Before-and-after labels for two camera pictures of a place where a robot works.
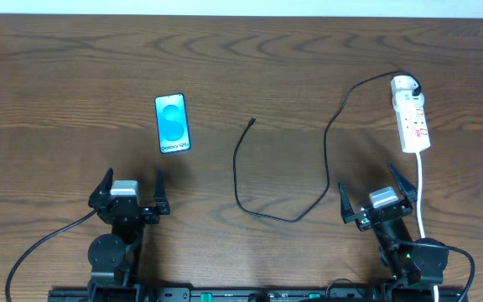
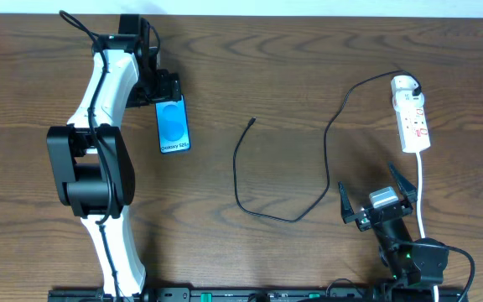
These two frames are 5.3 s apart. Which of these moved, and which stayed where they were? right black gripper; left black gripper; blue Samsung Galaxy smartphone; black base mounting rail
Moved: left black gripper
Stayed: blue Samsung Galaxy smartphone; black base mounting rail; right black gripper
